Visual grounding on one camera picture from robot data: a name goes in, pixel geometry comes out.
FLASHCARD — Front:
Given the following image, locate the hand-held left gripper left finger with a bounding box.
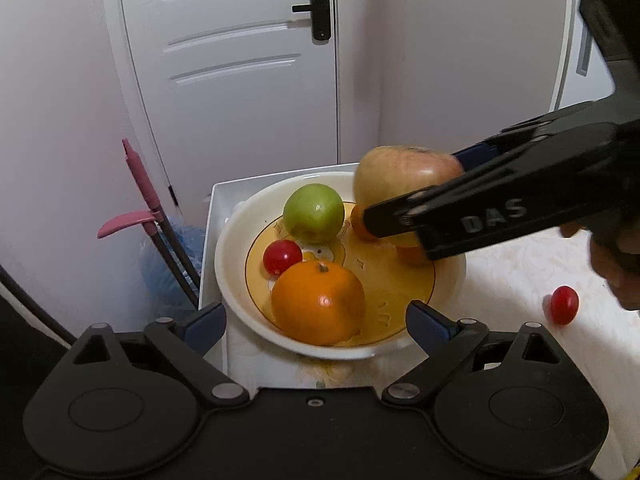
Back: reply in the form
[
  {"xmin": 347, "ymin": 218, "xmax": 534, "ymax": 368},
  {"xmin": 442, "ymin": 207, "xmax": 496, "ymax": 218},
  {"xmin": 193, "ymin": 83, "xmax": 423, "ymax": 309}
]
[{"xmin": 70, "ymin": 302, "xmax": 251, "ymax": 407}]

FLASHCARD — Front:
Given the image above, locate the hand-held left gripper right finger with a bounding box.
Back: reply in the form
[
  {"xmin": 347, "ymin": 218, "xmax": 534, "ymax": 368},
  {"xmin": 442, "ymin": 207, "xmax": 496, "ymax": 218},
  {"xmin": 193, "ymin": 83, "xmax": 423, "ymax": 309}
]
[{"xmin": 381, "ymin": 300, "xmax": 563, "ymax": 406}]

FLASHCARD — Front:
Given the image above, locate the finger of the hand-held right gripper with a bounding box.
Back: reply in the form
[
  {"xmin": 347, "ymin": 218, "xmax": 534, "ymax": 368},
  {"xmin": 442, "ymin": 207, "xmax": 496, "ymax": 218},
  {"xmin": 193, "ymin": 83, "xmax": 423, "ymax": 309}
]
[
  {"xmin": 362, "ymin": 121, "xmax": 632, "ymax": 241},
  {"xmin": 450, "ymin": 97, "xmax": 623, "ymax": 174}
]

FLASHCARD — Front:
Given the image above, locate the small mandarin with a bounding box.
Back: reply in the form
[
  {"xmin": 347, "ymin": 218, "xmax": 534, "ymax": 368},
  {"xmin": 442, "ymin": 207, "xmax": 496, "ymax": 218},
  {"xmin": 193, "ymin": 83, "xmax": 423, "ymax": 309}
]
[{"xmin": 350, "ymin": 204, "xmax": 377, "ymax": 242}]

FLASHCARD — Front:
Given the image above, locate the large red-yellow apple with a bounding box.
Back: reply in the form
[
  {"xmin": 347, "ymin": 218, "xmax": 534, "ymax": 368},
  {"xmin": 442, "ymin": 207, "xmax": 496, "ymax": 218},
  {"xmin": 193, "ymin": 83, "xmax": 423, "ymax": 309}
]
[{"xmin": 353, "ymin": 145, "xmax": 465, "ymax": 210}]

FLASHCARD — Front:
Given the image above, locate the cream oval plate yellow print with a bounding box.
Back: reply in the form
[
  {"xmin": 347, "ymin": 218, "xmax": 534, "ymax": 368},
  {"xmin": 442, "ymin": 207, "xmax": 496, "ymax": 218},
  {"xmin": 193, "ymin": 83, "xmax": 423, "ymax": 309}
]
[{"xmin": 214, "ymin": 171, "xmax": 467, "ymax": 361}]

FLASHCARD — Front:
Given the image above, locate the green apple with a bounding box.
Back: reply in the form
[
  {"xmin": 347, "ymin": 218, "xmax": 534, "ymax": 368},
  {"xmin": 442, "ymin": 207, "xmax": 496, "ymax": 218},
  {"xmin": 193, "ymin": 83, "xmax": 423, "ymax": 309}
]
[{"xmin": 283, "ymin": 183, "xmax": 346, "ymax": 244}]

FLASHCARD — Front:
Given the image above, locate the red cherry tomato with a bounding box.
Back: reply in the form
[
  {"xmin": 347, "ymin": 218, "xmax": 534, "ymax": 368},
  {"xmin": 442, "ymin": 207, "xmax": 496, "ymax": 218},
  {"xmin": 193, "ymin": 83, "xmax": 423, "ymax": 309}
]
[
  {"xmin": 544, "ymin": 285, "xmax": 580, "ymax": 326},
  {"xmin": 263, "ymin": 240, "xmax": 304, "ymax": 276}
]

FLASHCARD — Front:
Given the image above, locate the large orange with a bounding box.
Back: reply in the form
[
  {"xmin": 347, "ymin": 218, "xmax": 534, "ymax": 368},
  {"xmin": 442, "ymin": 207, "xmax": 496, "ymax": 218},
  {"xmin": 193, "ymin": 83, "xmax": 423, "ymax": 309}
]
[{"xmin": 271, "ymin": 260, "xmax": 366, "ymax": 346}]

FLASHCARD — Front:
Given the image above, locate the person's right hand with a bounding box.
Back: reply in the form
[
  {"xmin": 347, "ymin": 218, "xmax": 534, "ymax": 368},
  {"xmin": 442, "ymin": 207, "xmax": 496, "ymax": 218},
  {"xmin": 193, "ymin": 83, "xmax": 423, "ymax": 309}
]
[{"xmin": 559, "ymin": 222, "xmax": 640, "ymax": 312}]

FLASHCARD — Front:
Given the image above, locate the blue plastic bag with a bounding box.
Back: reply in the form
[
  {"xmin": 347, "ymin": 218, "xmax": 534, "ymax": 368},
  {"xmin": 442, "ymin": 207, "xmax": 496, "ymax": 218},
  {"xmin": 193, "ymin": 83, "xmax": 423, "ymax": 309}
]
[{"xmin": 140, "ymin": 217, "xmax": 206, "ymax": 307}]

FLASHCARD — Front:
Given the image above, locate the white cabinet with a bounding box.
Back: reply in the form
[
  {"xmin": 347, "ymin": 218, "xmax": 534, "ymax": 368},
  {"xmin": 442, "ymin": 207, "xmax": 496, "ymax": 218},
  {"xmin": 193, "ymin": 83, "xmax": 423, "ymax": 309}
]
[{"xmin": 547, "ymin": 0, "xmax": 618, "ymax": 112}]

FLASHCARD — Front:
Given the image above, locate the white panelled door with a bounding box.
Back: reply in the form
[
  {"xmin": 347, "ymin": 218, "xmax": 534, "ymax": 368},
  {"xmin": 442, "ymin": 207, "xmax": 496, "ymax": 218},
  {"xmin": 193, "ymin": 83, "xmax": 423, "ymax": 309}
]
[{"xmin": 100, "ymin": 0, "xmax": 342, "ymax": 211}]

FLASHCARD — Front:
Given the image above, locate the pink handled dustpan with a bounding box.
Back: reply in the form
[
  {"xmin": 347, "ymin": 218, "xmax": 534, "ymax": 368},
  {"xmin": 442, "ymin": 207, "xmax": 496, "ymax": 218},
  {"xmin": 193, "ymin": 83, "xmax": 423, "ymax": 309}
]
[{"xmin": 97, "ymin": 210, "xmax": 198, "ymax": 311}]

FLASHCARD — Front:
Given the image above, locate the grey cabinet handle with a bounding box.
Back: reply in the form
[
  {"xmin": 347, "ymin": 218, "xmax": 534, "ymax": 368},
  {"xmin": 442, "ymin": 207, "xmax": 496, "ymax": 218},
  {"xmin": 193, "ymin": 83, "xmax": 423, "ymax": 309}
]
[{"xmin": 576, "ymin": 35, "xmax": 594, "ymax": 77}]

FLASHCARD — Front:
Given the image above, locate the pink handled broom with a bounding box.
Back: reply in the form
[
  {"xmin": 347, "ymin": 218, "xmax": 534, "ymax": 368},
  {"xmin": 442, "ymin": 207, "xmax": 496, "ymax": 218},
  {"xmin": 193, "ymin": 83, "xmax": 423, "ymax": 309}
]
[{"xmin": 122, "ymin": 137, "xmax": 201, "ymax": 311}]

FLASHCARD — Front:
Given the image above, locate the black door handle lock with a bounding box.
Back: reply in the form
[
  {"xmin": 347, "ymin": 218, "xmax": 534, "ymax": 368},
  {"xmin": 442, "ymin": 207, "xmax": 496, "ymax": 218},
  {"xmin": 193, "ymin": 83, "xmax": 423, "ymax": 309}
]
[{"xmin": 292, "ymin": 0, "xmax": 332, "ymax": 42}]

